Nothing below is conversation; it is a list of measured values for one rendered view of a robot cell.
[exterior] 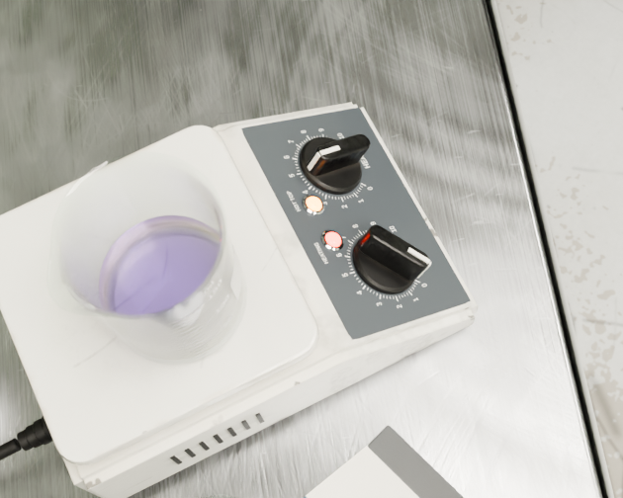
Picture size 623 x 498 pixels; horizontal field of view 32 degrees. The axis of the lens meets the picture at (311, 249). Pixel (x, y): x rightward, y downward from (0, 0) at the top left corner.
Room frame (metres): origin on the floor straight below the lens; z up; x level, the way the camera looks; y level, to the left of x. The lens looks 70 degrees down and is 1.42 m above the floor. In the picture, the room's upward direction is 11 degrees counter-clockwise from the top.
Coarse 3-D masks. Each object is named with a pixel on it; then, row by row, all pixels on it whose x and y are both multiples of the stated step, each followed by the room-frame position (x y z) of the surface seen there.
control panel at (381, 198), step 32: (256, 128) 0.23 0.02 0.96; (288, 128) 0.23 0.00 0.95; (320, 128) 0.23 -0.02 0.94; (352, 128) 0.23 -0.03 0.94; (288, 160) 0.21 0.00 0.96; (384, 160) 0.22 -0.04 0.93; (288, 192) 0.20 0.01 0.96; (320, 192) 0.20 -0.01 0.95; (352, 192) 0.20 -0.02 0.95; (384, 192) 0.20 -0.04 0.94; (320, 224) 0.18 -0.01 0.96; (352, 224) 0.18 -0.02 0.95; (384, 224) 0.18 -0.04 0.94; (416, 224) 0.18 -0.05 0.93; (320, 256) 0.16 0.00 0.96; (352, 288) 0.14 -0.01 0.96; (416, 288) 0.14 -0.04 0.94; (448, 288) 0.14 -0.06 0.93; (352, 320) 0.13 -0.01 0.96; (384, 320) 0.13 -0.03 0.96
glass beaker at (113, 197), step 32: (128, 160) 0.18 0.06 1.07; (160, 160) 0.17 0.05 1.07; (96, 192) 0.17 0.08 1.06; (128, 192) 0.17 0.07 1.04; (160, 192) 0.17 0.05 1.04; (192, 192) 0.17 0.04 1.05; (64, 224) 0.16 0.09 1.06; (96, 224) 0.16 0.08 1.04; (128, 224) 0.17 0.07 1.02; (224, 224) 0.14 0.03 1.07; (64, 256) 0.14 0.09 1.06; (96, 256) 0.16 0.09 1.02; (224, 256) 0.14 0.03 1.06; (64, 288) 0.13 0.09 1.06; (96, 288) 0.15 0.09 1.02; (224, 288) 0.13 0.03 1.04; (128, 320) 0.12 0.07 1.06; (160, 320) 0.12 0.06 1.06; (192, 320) 0.12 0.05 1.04; (224, 320) 0.12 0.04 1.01; (160, 352) 0.12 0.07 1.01; (192, 352) 0.12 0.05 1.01
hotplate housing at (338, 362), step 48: (240, 144) 0.22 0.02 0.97; (384, 144) 0.23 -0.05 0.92; (288, 240) 0.17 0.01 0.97; (336, 336) 0.12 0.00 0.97; (384, 336) 0.12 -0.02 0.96; (432, 336) 0.12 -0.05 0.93; (288, 384) 0.10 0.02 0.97; (336, 384) 0.11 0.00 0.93; (48, 432) 0.11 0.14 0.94; (192, 432) 0.09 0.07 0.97; (240, 432) 0.09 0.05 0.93; (96, 480) 0.08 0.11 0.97; (144, 480) 0.08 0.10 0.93
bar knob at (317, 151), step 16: (320, 144) 0.22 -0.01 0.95; (336, 144) 0.21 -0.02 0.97; (352, 144) 0.21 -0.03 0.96; (368, 144) 0.21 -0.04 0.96; (304, 160) 0.21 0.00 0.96; (320, 160) 0.21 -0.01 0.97; (336, 160) 0.21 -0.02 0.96; (352, 160) 0.21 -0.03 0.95; (320, 176) 0.20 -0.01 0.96; (336, 176) 0.20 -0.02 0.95; (352, 176) 0.20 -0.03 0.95; (336, 192) 0.19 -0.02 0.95
